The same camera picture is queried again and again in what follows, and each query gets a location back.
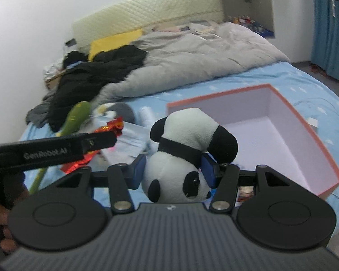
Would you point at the row of small bottles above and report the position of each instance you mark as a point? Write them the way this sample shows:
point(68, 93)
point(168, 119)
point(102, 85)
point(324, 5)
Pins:
point(243, 21)

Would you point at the grey duvet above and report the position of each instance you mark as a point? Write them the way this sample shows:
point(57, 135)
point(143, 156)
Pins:
point(186, 59)

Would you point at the red foil snack packet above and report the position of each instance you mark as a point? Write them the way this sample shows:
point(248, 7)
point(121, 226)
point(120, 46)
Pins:
point(114, 125)

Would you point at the yellow pillow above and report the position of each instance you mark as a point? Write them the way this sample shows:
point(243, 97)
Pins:
point(113, 42)

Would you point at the grey penguin plush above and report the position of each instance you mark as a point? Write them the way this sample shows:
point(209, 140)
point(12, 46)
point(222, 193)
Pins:
point(121, 111)

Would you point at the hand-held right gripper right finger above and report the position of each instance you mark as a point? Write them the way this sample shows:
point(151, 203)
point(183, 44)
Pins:
point(207, 172)

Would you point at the blue patterned bed sheet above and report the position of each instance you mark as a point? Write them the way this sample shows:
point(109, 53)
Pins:
point(271, 73)

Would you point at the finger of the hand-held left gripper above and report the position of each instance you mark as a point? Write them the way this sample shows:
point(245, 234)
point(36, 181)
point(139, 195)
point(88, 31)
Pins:
point(101, 142)

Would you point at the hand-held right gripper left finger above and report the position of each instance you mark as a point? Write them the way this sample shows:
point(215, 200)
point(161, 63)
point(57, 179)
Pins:
point(138, 172)

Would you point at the cream quilted headboard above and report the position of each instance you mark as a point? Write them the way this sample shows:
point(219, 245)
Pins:
point(147, 11)

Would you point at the grey cloth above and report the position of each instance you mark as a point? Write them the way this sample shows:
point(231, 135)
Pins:
point(38, 113)

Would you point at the black clothing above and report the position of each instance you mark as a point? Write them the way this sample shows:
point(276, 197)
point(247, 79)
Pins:
point(87, 82)

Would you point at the white crumpled cloth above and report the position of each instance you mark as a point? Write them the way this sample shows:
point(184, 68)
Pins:
point(52, 68)

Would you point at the white spray bottle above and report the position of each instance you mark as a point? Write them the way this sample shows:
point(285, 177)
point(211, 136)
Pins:
point(146, 115)

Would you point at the person's left hand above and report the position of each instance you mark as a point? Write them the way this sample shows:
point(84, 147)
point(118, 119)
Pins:
point(0, 213)

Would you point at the blue curtain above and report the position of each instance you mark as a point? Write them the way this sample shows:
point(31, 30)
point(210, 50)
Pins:
point(330, 34)

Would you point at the brown cardboard box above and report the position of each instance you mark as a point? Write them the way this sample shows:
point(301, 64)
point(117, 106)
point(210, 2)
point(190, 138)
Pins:
point(53, 80)

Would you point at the pink cardboard box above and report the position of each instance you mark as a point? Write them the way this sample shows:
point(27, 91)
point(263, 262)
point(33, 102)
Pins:
point(285, 135)

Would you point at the brown snack packet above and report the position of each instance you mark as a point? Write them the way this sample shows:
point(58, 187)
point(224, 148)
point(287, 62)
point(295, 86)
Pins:
point(245, 193)

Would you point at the black wall charger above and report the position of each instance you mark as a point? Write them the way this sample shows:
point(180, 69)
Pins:
point(70, 43)

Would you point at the green plush massage stick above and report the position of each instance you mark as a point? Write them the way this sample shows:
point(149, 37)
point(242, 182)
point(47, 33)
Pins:
point(76, 115)

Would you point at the panda plush toy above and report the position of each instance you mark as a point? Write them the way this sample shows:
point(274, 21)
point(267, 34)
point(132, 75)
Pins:
point(183, 135)

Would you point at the small white box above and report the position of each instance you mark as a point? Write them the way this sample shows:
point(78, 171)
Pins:
point(313, 124)

